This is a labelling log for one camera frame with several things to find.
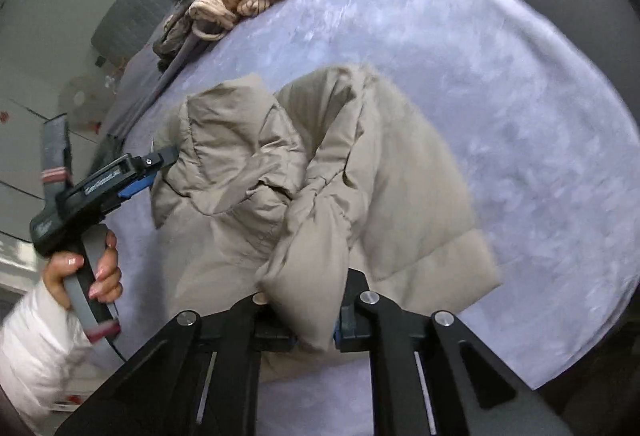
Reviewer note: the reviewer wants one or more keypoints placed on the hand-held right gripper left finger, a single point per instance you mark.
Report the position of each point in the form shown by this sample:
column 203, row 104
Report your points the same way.
column 270, row 340

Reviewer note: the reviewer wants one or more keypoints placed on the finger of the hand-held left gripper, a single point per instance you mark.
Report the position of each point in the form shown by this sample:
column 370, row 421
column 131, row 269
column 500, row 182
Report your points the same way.
column 136, row 189
column 161, row 159

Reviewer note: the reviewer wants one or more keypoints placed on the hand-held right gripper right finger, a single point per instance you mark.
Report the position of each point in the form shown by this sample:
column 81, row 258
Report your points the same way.
column 344, row 332

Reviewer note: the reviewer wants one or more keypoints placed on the beige puffer jacket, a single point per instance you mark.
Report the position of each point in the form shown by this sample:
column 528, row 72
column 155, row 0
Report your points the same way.
column 400, row 196

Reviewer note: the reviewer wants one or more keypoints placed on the person's left forearm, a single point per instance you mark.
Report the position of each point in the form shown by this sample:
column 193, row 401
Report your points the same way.
column 35, row 356

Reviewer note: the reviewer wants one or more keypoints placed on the person's left hand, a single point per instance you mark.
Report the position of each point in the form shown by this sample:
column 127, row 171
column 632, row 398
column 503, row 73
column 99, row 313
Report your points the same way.
column 111, row 276

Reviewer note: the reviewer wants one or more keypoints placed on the purple plush blanket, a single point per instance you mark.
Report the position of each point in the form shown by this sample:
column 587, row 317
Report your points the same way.
column 500, row 91

